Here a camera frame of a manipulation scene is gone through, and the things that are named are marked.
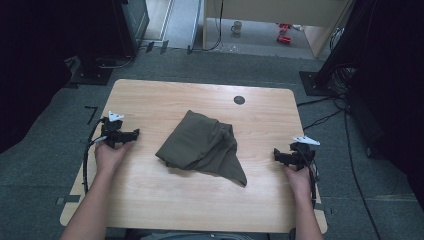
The person's left hand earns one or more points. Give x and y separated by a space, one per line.
108 158

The grey floor tape strip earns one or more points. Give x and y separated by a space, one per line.
325 210
68 199

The person's right hand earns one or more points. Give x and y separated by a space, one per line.
301 183

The black metal stand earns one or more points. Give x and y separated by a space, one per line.
343 43

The light wooden furniture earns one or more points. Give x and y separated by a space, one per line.
266 11

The round dark table grommet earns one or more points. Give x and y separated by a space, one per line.
239 100

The red tool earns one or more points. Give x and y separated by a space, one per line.
285 26
283 39

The grey mug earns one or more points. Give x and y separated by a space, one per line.
237 26

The black cabinet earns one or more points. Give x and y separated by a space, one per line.
131 26

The olive green shorts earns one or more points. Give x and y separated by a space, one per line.
200 146

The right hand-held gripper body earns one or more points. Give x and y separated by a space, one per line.
302 155

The person's grey clothing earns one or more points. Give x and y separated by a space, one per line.
200 236

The black chair part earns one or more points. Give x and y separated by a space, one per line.
292 235

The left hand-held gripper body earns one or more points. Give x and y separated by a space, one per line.
111 130

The black stand base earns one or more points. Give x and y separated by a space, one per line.
90 75

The black curtain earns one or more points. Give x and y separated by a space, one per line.
396 100
30 66

